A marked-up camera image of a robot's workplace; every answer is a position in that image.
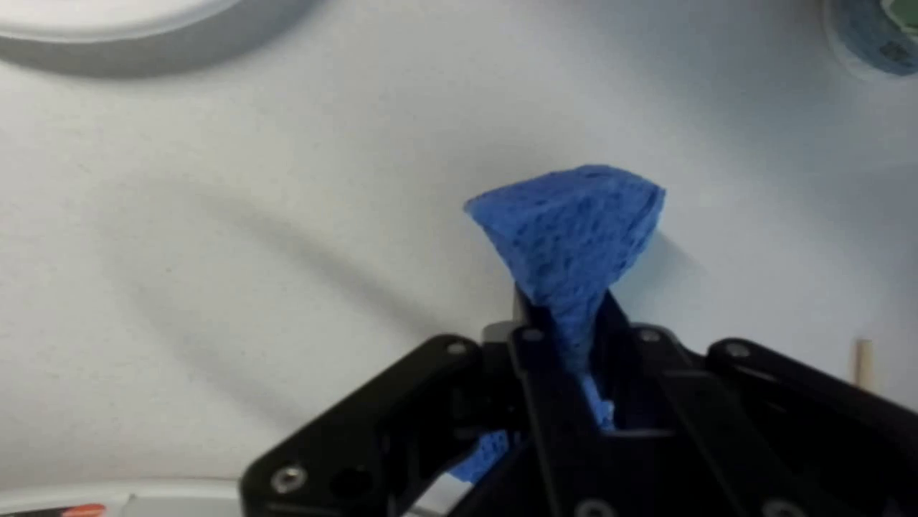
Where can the blue sponge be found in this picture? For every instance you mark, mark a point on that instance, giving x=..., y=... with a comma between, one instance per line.
x=570, y=225

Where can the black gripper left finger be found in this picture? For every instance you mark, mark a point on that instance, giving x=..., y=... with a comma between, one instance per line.
x=554, y=432

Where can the white plate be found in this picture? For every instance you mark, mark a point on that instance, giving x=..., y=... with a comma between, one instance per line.
x=115, y=18

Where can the small wooden stick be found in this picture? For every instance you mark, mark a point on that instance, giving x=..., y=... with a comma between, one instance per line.
x=864, y=362

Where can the patterned paper cup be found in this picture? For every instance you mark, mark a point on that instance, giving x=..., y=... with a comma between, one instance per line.
x=878, y=33

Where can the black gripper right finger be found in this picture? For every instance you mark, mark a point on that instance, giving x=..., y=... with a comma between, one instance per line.
x=764, y=439

